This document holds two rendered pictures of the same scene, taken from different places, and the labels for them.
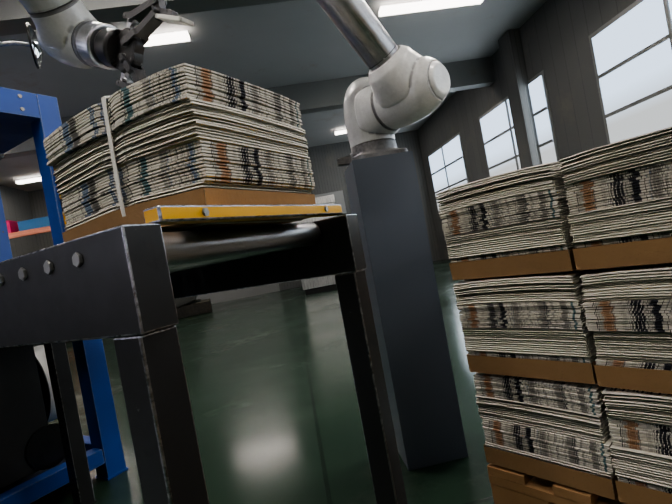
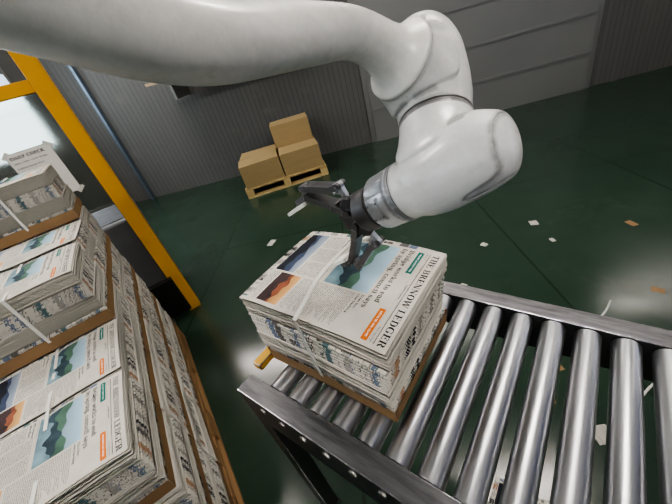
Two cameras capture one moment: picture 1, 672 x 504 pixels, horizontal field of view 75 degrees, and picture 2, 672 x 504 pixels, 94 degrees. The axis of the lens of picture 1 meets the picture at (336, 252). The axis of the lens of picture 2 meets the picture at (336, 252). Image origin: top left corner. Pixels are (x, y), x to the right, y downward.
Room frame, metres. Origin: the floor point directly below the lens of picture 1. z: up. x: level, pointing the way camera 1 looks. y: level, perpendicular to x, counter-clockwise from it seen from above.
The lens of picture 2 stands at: (1.36, 0.40, 1.45)
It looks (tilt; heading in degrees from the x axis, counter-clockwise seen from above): 33 degrees down; 194
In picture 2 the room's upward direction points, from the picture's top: 17 degrees counter-clockwise
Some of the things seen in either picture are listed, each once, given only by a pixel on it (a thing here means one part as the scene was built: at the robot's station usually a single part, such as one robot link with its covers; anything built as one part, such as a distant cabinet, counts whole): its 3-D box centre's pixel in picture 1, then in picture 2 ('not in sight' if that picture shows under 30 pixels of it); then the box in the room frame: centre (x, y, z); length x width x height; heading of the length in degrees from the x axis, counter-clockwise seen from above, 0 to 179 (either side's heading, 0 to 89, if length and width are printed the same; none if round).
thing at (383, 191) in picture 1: (402, 306); not in sight; (1.49, -0.19, 0.50); 0.20 x 0.20 x 1.00; 6
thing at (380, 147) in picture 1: (369, 154); not in sight; (1.49, -0.17, 1.03); 0.22 x 0.18 x 0.06; 96
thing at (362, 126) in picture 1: (369, 112); not in sight; (1.48, -0.20, 1.17); 0.18 x 0.16 x 0.22; 38
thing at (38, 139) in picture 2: not in sight; (22, 170); (-0.15, -1.54, 1.28); 0.57 x 0.01 x 0.65; 130
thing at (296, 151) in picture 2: not in sight; (278, 153); (-2.83, -1.03, 0.35); 1.23 x 0.93 x 0.70; 96
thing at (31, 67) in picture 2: not in sight; (124, 202); (-0.34, -1.27, 0.93); 0.09 x 0.09 x 1.85; 40
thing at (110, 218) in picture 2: not in sight; (118, 269); (-0.42, -1.76, 0.40); 0.70 x 0.55 x 0.80; 130
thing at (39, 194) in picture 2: not in sight; (96, 292); (0.20, -1.25, 0.65); 0.39 x 0.30 x 1.29; 130
